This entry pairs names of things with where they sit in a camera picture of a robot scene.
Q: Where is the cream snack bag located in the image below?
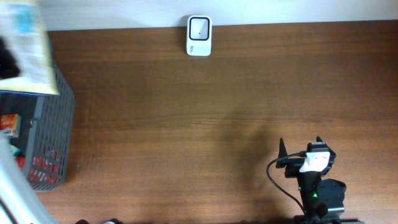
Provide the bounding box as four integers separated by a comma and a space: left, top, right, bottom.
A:
1, 0, 59, 95

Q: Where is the orange tissue pack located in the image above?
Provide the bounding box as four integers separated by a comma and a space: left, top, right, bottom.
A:
1, 114, 21, 138

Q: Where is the red snack packet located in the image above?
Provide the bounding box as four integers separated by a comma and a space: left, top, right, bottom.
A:
16, 156, 25, 170

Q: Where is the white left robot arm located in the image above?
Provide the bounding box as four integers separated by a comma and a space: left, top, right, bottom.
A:
1, 71, 75, 223

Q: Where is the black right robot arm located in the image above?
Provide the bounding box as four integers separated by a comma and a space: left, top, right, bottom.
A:
266, 136, 361, 224

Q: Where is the white barcode scanner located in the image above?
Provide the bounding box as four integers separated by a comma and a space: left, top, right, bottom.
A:
186, 15, 213, 57

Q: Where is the grey plastic mesh basket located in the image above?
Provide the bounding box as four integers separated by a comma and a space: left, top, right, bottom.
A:
1, 60, 75, 192

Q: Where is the black right camera cable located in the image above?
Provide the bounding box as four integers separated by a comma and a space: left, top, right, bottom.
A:
266, 151, 308, 214

